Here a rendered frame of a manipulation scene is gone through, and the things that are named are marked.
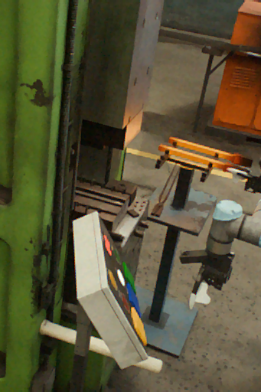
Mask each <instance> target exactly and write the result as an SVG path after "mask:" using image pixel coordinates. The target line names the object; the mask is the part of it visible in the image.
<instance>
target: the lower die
mask: <svg viewBox="0 0 261 392"><path fill-rule="evenodd" d="M76 186H77V187H81V188H86V189H87V190H89V191H95V192H97V193H100V194H106V195H109V196H112V197H114V198H121V199H123V200H126V202H125V204H124V205H123V204H121V203H117V202H115V201H110V200H106V199H104V198H98V197H95V196H92V195H89V194H84V193H80V192H78V191H75V197H74V203H75V202H76V201H79V206H77V204H76V209H75V217H74V218H75V220H76V219H79V218H81V217H85V212H86V206H87V205H88V204H90V209H89V210H88V209H87V213H86V215H89V214H92V213H94V212H97V210H98V207H101V208H102V212H100V213H98V214H99V216H100V218H102V220H103V223H104V224H105V226H106V229H107V230H108V231H111V232H114V231H115V229H116V227H117V226H118V222H121V220H122V219H123V218H124V216H125V215H126V213H127V210H128V204H129V195H127V194H122V193H118V192H115V191H113V192H111V191H110V190H107V188H100V187H98V186H95V185H90V184H87V183H84V182H81V183H80V182H79V181H76Z"/></svg>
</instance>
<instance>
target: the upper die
mask: <svg viewBox="0 0 261 392"><path fill-rule="evenodd" d="M143 109H144V107H143V108H142V109H141V110H140V111H138V112H137V113H136V115H135V117H134V118H133V119H132V120H131V121H130V122H129V123H128V124H127V125H126V126H125V127H124V128H123V129H119V128H116V127H112V126H107V125H103V124H99V123H96V122H90V121H87V120H83V119H82V124H81V133H80V139H81V140H85V141H88V142H93V143H96V144H100V145H106V146H109V147H112V148H115V149H121V150H122V151H124V149H125V148H126V147H127V145H128V144H129V143H130V142H131V141H132V140H133V139H134V138H135V136H136V135H137V134H138V133H139V132H140V129H141V124H142V114H143Z"/></svg>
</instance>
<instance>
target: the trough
mask: <svg viewBox="0 0 261 392"><path fill-rule="evenodd" d="M75 191H78V192H80V193H84V194H89V195H92V196H95V197H98V198H104V199H106V200H110V201H115V202H119V203H121V204H123V205H124V204H125V202H126V200H123V199H121V198H114V197H112V196H109V195H106V194H100V193H97V192H95V191H89V190H87V189H86V188H81V187H77V186H76V188H75Z"/></svg>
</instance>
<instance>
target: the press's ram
mask: <svg viewBox="0 0 261 392"><path fill-rule="evenodd" d="M163 3H164V0H94V2H93V17H92V18H91V26H90V41H89V51H88V59H87V68H86V83H85V92H84V100H83V115H82V119H83V120H87V121H90V122H94V123H99V124H103V125H107V126H112V127H116V128H119V129H123V128H124V127H125V126H126V125H127V124H128V123H129V122H130V121H131V120H132V119H133V118H134V117H135V115H136V113H137V112H138V111H140V110H141V109H142V108H143V107H144V106H145V105H146V104H147V103H148V94H149V89H150V83H151V78H152V68H153V64H154V63H155V54H156V48H157V43H158V33H159V28H160V24H161V14H162V8H163Z"/></svg>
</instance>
